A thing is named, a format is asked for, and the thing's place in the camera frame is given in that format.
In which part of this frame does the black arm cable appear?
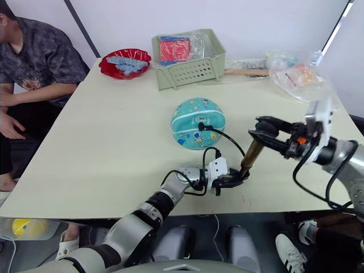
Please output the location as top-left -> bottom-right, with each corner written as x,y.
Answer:
292,139 -> 359,211
160,147 -> 222,197

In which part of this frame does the white sandal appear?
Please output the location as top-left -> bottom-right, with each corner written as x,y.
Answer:
55,230 -> 80,261

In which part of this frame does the grey robot torso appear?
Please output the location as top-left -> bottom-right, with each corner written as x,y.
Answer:
119,258 -> 248,273

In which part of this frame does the blue cloth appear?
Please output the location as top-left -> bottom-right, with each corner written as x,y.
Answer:
106,56 -> 150,77

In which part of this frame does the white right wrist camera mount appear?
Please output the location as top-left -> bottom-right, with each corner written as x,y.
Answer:
305,99 -> 338,164

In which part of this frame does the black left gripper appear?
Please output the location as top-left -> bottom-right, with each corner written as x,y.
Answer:
212,168 -> 251,197

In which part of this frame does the thin white cable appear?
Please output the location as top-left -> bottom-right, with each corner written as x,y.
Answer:
212,213 -> 225,264

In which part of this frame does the bystander's dark trouser leg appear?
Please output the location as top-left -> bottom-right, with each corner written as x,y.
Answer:
308,213 -> 364,273

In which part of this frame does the seated person in dark shirt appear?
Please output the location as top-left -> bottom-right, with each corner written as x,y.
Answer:
0,0 -> 90,194

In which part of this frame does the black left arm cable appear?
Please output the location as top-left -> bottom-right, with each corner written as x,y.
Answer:
160,147 -> 222,197

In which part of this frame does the person's right hand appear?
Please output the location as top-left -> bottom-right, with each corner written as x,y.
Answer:
0,110 -> 27,140

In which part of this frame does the grey rounded cover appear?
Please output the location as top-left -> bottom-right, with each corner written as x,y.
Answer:
153,226 -> 196,262
226,225 -> 261,273

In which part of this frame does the teal cartoon print ball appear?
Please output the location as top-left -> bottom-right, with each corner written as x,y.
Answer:
170,97 -> 225,150

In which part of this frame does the red plastic bowl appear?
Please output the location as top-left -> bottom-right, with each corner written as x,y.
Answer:
98,48 -> 152,80

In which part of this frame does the large clear bag with items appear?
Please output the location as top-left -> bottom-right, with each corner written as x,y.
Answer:
266,49 -> 333,103

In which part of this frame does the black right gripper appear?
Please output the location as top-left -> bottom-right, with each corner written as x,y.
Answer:
247,115 -> 321,160

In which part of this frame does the red flat packet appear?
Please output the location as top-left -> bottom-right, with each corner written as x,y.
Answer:
158,38 -> 191,63

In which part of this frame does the pale green plastic basket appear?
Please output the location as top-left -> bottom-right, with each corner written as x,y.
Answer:
151,28 -> 228,91

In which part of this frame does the black diagonal pole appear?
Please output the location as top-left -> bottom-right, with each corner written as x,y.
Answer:
63,0 -> 102,59

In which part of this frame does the black pump hose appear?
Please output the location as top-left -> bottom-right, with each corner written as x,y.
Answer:
197,122 -> 247,159

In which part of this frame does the white sneaker with black stripes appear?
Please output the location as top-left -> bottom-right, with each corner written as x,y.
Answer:
275,233 -> 308,273
297,219 -> 319,245

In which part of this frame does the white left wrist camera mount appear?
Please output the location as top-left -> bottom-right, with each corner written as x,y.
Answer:
206,157 -> 231,190

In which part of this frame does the brass hand pump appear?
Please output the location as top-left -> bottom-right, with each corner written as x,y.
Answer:
240,133 -> 268,179

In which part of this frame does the wooden stick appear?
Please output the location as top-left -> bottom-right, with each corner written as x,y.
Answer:
224,68 -> 270,77

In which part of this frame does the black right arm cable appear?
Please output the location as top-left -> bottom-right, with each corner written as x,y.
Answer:
292,139 -> 359,211

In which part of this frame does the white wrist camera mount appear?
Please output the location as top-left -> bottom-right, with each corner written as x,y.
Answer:
206,157 -> 231,190
305,99 -> 338,164

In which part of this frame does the translucent plastic container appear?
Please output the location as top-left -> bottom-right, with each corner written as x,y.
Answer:
0,218 -> 60,241

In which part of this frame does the black and white diagonal strip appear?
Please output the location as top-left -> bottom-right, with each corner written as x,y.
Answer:
321,0 -> 356,56

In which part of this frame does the clear plastic bag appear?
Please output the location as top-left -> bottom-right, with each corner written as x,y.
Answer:
186,30 -> 214,62

